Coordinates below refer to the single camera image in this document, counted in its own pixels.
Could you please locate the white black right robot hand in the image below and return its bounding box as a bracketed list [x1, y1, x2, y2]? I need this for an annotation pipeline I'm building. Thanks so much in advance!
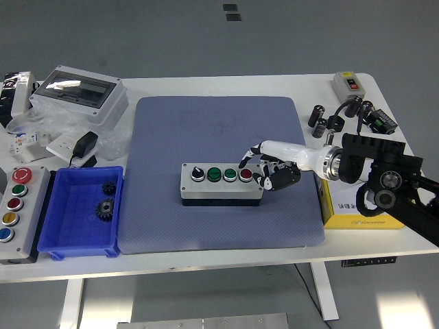
[239, 139, 329, 192]

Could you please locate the grey four-button control box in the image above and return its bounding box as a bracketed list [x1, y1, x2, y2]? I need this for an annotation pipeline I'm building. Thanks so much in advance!
[180, 162, 264, 208]

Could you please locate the grey five-button control box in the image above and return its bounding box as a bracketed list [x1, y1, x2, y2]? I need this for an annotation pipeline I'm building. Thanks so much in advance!
[0, 166, 51, 265]

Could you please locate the black cylindrical capacitor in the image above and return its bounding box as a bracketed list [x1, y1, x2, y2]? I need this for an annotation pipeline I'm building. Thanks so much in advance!
[307, 104, 326, 128]
[358, 99, 375, 120]
[344, 95, 364, 119]
[312, 118, 329, 138]

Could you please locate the black hex nut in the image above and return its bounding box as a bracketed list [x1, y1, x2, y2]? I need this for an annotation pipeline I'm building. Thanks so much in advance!
[326, 114, 346, 133]

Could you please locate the yellow white carton box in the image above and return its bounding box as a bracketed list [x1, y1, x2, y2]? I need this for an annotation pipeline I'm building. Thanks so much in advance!
[320, 178, 407, 230]

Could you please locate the grey-blue table mat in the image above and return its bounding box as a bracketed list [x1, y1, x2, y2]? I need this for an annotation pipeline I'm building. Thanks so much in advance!
[118, 95, 326, 255]

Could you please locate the black module green terminal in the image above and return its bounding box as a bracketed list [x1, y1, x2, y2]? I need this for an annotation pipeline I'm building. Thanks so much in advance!
[365, 108, 399, 135]

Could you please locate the black table height controller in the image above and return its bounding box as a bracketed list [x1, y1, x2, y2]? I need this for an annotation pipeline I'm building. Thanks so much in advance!
[341, 256, 397, 269]

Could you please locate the white table leg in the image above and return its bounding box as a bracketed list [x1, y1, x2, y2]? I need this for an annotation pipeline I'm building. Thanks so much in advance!
[310, 262, 340, 321]
[60, 279, 86, 329]

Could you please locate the grey metal plate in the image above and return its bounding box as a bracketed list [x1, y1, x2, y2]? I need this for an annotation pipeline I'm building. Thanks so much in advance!
[116, 312, 289, 329]

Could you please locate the grey clear-lid distribution box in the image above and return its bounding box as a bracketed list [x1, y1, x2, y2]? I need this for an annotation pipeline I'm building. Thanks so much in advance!
[29, 64, 128, 130]

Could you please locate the large black bevel gear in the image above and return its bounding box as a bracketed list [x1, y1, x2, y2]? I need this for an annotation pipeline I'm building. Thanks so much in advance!
[95, 198, 117, 223]

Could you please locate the black power adapter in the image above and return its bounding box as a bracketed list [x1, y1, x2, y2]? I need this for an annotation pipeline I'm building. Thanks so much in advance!
[68, 131, 99, 169]

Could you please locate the blue plastic bin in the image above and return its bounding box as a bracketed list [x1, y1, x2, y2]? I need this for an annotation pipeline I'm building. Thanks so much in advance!
[36, 166, 124, 261]

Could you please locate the clear plastic bag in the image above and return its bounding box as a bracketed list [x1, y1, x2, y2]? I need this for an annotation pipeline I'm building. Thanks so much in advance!
[5, 102, 133, 162]

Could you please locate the white circuit breaker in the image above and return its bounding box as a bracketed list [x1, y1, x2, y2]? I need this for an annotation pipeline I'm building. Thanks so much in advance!
[7, 132, 52, 164]

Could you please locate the white plastic box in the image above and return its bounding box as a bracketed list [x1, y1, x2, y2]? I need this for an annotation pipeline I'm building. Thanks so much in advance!
[10, 73, 40, 117]

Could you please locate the shiny black foil package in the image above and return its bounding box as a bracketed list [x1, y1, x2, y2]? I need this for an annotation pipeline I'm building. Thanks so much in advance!
[0, 71, 35, 128]

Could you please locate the grey two-button switch box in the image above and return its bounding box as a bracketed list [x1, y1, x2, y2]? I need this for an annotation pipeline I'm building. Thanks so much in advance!
[331, 71, 367, 106]

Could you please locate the black cable under table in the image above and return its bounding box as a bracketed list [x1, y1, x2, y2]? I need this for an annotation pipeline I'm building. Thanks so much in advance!
[293, 263, 332, 329]

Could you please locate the white wall socket plate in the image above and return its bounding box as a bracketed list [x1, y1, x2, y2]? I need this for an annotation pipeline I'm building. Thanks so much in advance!
[46, 133, 86, 164]

